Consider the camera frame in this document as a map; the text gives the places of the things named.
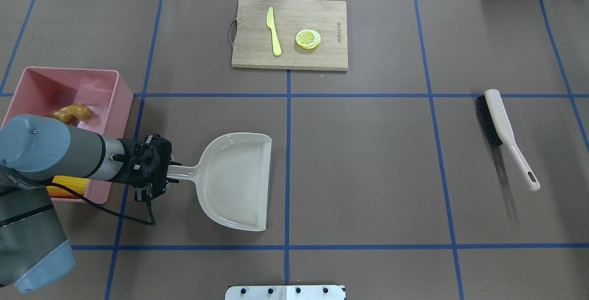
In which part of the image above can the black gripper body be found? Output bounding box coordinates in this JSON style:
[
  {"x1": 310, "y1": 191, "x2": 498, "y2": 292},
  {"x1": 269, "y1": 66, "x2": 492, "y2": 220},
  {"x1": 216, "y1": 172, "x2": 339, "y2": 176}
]
[{"x1": 121, "y1": 134, "x2": 174, "y2": 202}]

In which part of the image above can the beige plastic dustpan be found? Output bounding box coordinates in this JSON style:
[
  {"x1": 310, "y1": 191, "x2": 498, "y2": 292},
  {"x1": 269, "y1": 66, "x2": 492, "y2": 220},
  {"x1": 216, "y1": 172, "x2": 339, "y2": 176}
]
[{"x1": 176, "y1": 133, "x2": 273, "y2": 231}]

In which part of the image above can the toy ginger root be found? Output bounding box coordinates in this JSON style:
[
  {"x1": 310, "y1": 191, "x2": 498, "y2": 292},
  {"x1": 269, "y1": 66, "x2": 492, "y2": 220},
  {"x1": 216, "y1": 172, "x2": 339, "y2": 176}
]
[{"x1": 46, "y1": 104, "x2": 93, "y2": 124}]

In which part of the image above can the beige hand brush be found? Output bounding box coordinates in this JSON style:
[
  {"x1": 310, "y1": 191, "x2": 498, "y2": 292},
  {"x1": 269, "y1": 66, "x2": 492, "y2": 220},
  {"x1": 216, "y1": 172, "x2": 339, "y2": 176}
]
[{"x1": 475, "y1": 89, "x2": 541, "y2": 192}]

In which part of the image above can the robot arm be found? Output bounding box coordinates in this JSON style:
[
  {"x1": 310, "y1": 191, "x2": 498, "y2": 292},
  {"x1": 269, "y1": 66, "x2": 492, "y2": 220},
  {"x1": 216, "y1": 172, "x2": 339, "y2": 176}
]
[{"x1": 0, "y1": 114, "x2": 174, "y2": 293}]

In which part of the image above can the pink plastic bin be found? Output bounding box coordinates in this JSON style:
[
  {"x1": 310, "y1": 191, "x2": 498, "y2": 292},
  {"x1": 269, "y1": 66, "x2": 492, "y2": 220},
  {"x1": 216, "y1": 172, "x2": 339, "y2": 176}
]
[{"x1": 0, "y1": 66, "x2": 134, "y2": 204}]

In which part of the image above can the bamboo cutting board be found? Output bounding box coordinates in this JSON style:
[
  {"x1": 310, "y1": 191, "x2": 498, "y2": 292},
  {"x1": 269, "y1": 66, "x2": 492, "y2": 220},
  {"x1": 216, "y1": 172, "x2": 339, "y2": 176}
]
[{"x1": 231, "y1": 0, "x2": 349, "y2": 71}]

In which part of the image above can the yellow plastic knife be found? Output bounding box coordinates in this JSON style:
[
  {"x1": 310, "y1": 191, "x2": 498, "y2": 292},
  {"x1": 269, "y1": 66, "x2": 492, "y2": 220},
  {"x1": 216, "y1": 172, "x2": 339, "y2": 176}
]
[{"x1": 266, "y1": 6, "x2": 282, "y2": 57}]

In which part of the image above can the toy lemon slice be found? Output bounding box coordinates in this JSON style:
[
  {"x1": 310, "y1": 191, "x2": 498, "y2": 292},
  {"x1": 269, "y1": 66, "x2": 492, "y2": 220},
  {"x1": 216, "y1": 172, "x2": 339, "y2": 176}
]
[{"x1": 295, "y1": 29, "x2": 322, "y2": 50}]

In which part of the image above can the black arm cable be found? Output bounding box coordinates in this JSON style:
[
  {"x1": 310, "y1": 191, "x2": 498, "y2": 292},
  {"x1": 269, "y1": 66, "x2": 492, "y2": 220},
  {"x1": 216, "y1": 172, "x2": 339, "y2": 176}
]
[{"x1": 46, "y1": 183, "x2": 156, "y2": 226}]

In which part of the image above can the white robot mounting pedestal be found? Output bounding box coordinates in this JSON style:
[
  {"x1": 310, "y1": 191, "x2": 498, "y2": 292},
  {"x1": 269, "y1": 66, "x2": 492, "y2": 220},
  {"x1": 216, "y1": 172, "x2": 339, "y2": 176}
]
[{"x1": 225, "y1": 285, "x2": 347, "y2": 300}]

